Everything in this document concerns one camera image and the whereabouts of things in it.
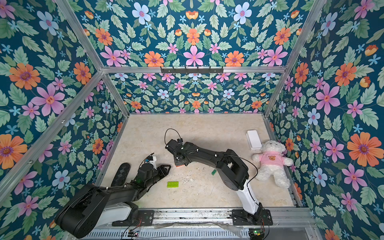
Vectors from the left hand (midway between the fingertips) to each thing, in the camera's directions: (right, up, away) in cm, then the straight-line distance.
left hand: (171, 166), depth 88 cm
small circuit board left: (-15, -28, -17) cm, 36 cm away
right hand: (+6, +4, +1) cm, 7 cm away
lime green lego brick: (+2, -9, -4) cm, 10 cm away
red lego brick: (+5, 0, +3) cm, 5 cm away
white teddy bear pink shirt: (+60, +5, -3) cm, 61 cm away
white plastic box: (+54, +15, +11) cm, 57 cm away
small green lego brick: (+26, -3, 0) cm, 26 cm away
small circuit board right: (+45, -28, -17) cm, 56 cm away
